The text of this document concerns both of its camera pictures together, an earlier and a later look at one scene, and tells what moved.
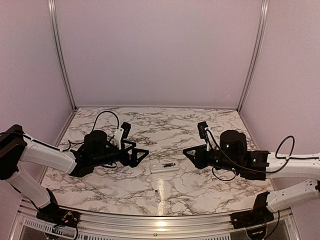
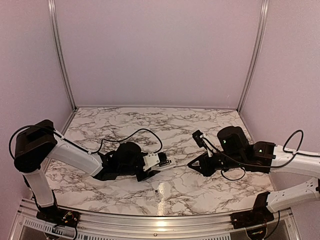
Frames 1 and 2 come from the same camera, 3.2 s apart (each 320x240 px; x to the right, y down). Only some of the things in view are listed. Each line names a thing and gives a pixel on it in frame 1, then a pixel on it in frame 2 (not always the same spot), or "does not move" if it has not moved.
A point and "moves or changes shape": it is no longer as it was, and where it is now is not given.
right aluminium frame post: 265,9 does not move
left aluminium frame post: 52,5 does not move
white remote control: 159,167 moves or changes shape
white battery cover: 157,195 does not move
